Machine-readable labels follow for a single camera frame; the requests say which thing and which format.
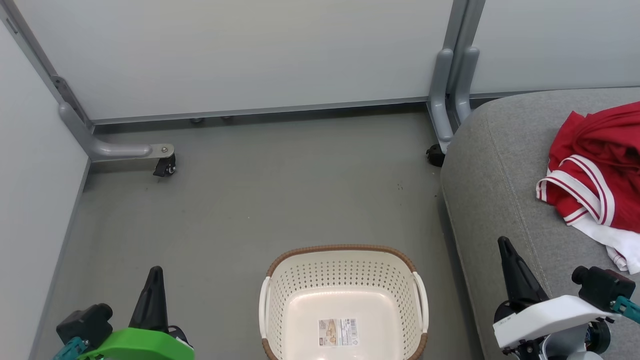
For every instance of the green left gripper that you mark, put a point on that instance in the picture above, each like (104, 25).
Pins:
(140, 345)

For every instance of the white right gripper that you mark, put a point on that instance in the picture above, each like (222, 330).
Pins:
(550, 315)

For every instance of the red white-trimmed garment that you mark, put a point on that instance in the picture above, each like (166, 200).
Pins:
(600, 150)

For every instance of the cream perforated laundry basket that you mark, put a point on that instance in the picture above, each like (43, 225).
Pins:
(345, 300)

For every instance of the printed basket label sticker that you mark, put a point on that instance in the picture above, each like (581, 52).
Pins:
(339, 332)

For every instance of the grey fabric sofa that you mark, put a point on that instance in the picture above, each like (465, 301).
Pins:
(500, 200)

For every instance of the black round caster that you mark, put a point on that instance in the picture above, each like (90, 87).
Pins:
(435, 155)

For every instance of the grey partition foot right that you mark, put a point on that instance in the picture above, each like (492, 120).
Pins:
(441, 100)

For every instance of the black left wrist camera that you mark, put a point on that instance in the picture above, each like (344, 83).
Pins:
(85, 322)

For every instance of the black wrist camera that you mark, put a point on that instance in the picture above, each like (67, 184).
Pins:
(85, 322)
(602, 287)

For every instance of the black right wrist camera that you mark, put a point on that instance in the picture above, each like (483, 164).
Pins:
(602, 287)

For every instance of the black caster with metal bracket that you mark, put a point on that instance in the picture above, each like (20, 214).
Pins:
(165, 166)

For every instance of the grey partition bottom rail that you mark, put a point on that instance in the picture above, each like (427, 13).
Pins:
(250, 111)

